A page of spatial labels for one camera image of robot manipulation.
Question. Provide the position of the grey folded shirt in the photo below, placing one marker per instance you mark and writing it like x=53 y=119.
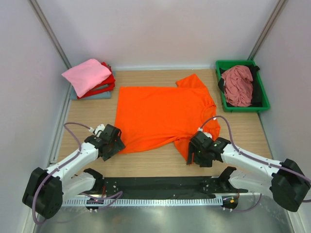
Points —
x=106 y=95

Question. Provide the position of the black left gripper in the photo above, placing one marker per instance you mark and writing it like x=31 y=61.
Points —
x=115 y=149

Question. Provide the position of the red folded shirt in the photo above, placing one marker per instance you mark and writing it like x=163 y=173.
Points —
x=105 y=86

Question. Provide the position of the dusty pink crumpled shirt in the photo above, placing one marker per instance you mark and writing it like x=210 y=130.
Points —
x=238 y=87

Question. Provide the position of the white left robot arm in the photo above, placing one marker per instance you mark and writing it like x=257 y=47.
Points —
x=48 y=188

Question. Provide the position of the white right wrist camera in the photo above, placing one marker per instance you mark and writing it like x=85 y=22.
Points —
x=205 y=133

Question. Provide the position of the white slotted cable duct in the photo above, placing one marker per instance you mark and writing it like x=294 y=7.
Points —
x=87 y=202

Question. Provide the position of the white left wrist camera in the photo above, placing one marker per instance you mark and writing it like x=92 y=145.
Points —
x=98 y=130

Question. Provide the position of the green plastic bin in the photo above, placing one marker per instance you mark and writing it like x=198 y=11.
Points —
x=263 y=97

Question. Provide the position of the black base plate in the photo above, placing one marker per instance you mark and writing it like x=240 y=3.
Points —
x=164 y=188

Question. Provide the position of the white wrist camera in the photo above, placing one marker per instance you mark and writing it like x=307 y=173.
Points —
x=98 y=130
x=205 y=133

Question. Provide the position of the pink folded shirt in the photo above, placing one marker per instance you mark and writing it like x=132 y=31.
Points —
x=86 y=76

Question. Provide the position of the black shirt in bin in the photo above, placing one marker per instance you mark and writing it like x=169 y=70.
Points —
x=240 y=86

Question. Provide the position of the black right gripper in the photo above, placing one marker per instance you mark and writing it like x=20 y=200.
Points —
x=193 y=149

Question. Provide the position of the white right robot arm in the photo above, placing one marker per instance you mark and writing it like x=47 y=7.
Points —
x=284 y=182

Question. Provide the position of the orange t shirt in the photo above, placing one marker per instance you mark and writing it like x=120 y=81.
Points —
x=150 y=117

